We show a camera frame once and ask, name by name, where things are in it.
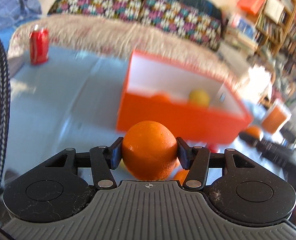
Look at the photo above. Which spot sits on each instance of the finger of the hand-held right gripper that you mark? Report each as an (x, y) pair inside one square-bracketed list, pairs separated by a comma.
[(250, 141)]

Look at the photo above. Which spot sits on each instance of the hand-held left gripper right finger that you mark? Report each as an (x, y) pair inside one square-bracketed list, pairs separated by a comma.
[(182, 153)]

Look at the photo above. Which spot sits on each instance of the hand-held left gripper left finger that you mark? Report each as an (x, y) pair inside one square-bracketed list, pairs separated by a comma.
[(116, 152)]

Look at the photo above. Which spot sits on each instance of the small orange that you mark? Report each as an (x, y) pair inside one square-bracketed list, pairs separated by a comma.
[(253, 130), (181, 177)]

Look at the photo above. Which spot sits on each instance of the large orange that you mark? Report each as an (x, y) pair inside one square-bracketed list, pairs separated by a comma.
[(160, 98), (149, 150)]

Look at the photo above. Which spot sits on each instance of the orange cardboard box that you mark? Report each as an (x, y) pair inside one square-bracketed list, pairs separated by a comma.
[(163, 120)]

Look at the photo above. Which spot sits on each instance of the small yellow lemon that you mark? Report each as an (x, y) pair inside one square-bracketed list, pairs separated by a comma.
[(199, 98)]

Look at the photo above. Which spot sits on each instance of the red cherry tomato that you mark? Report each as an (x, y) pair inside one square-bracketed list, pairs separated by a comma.
[(211, 148)]

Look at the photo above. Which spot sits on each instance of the orange canister with white lid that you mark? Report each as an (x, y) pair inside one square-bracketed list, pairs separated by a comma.
[(275, 116)]

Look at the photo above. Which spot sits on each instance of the white cloth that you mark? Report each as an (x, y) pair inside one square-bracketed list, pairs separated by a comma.
[(260, 80)]

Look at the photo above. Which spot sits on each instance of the blue star print tablecloth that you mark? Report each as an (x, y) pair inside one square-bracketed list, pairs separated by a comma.
[(63, 105)]

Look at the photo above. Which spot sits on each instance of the stack of books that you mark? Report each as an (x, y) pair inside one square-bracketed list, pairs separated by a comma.
[(243, 30)]

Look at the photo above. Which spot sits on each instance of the wooden bookshelf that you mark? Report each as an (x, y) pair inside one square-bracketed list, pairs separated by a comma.
[(283, 30)]

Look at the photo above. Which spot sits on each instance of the beige quilted sofa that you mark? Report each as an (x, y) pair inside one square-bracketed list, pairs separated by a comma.
[(100, 30)]

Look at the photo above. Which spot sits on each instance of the floral cushion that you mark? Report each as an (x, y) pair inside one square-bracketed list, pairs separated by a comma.
[(95, 3), (183, 22)]

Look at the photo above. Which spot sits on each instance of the red soda can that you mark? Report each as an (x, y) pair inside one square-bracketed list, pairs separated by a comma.
[(39, 45)]

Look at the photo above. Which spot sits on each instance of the orange paper bag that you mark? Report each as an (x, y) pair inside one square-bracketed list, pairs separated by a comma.
[(250, 1)]

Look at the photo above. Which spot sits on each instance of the large blue plastic bag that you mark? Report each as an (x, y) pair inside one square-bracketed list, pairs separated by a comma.
[(7, 7)]

